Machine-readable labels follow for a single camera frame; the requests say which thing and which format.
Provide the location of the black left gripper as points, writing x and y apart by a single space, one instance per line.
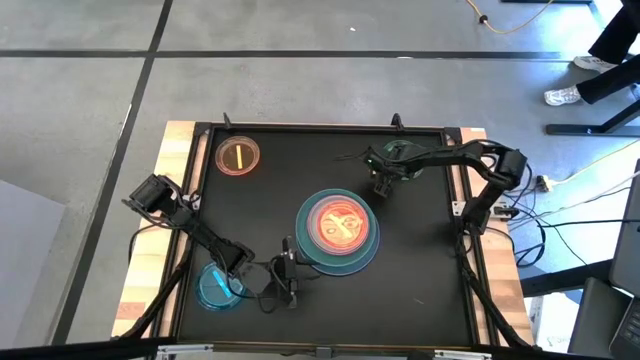
285 275

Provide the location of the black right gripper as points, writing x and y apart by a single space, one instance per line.
387 162

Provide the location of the large teal plate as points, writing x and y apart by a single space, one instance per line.
310 251

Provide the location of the orange transparent small plate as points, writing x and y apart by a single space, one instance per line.
227 157
352 215

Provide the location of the pale blue small plate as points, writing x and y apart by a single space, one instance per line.
310 220

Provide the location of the large blue plate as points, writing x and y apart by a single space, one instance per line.
369 259

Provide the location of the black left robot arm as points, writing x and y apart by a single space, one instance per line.
215 242

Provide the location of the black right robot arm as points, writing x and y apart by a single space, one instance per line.
450 155

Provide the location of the green transparent small plate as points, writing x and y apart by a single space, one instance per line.
395 145

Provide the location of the blue transparent small plate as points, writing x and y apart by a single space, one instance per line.
207 290

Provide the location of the black table mat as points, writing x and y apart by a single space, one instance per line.
405 300

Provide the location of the white power plug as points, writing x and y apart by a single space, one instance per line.
545 183

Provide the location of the person's white shoe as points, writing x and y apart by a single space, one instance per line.
592 63
562 95

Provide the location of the black desk beam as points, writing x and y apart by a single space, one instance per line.
565 277

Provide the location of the black desk foot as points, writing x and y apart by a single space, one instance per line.
590 129

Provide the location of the black horizontal bar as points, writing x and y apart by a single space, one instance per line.
75 350

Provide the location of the person's leg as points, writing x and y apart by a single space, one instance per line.
615 32
610 80

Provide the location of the grey box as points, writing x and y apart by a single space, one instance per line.
25 260

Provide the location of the grey laptop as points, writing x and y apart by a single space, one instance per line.
630 240

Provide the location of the black frame clamp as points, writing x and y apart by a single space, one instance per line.
397 121
227 121

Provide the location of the black metal table frame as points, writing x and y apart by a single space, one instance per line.
325 125

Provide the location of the silver metal bracket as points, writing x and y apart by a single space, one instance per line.
462 355
185 349

